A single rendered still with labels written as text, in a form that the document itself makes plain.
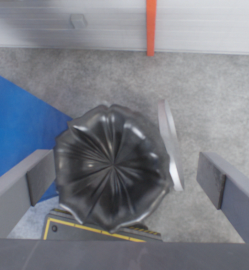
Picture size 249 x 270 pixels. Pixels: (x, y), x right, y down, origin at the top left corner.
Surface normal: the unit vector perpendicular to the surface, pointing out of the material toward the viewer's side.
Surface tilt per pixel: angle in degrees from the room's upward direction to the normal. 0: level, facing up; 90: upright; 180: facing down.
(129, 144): 42
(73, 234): 0
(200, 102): 0
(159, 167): 16
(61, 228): 0
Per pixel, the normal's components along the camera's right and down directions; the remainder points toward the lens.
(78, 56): -0.12, -0.14
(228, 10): -0.11, 0.99
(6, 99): 0.99, 0.09
